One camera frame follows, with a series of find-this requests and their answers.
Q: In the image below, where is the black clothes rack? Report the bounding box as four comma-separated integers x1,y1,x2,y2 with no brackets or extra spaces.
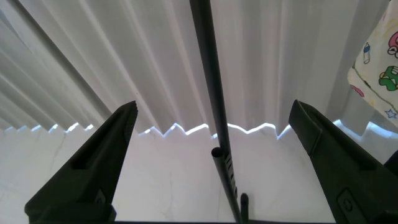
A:
189,0,250,223

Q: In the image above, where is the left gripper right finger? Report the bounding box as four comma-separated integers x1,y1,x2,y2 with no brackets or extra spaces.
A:
288,99,398,224

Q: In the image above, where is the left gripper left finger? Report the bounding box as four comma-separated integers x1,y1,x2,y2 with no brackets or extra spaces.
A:
24,100,139,222

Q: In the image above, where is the cream printed garment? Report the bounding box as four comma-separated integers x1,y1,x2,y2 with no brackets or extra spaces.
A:
347,0,398,128

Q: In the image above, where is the black garment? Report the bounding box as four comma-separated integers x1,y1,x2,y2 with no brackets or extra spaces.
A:
384,150,398,169

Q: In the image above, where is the white curtain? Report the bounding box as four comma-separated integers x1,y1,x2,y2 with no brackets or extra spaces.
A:
0,0,398,140

